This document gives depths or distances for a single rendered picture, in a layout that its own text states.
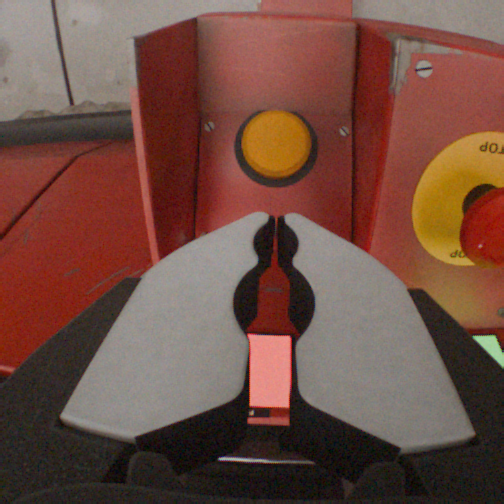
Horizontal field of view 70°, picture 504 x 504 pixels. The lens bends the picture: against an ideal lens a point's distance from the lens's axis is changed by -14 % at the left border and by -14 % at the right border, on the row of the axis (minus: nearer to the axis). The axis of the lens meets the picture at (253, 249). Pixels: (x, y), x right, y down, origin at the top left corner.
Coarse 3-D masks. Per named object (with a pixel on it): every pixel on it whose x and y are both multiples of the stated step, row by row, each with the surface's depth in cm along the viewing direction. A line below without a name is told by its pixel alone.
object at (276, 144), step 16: (272, 112) 22; (288, 112) 22; (256, 128) 22; (272, 128) 22; (288, 128) 22; (304, 128) 22; (256, 144) 22; (272, 144) 22; (288, 144) 22; (304, 144) 22; (256, 160) 22; (272, 160) 22; (288, 160) 22; (304, 160) 22; (272, 176) 22; (288, 176) 23
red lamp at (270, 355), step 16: (256, 336) 22; (272, 336) 22; (288, 336) 22; (256, 352) 21; (272, 352) 21; (288, 352) 21; (256, 368) 20; (272, 368) 20; (288, 368) 20; (256, 384) 19; (272, 384) 19; (288, 384) 19; (256, 400) 18; (272, 400) 18; (288, 400) 18
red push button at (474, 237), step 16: (480, 192) 16; (496, 192) 14; (464, 208) 17; (480, 208) 15; (496, 208) 14; (464, 224) 15; (480, 224) 15; (496, 224) 15; (464, 240) 16; (480, 240) 15; (496, 240) 15; (480, 256) 16; (496, 256) 15
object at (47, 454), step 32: (128, 288) 8; (96, 320) 7; (64, 352) 7; (96, 352) 7; (32, 384) 6; (64, 384) 6; (0, 416) 5; (32, 416) 5; (0, 448) 5; (32, 448) 5; (64, 448) 5; (96, 448) 5; (128, 448) 5; (0, 480) 4; (32, 480) 4; (64, 480) 4; (96, 480) 5
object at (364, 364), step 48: (288, 240) 11; (336, 240) 10; (336, 288) 8; (384, 288) 8; (336, 336) 7; (384, 336) 7; (336, 384) 6; (384, 384) 6; (432, 384) 6; (336, 432) 6; (384, 432) 5; (432, 432) 5
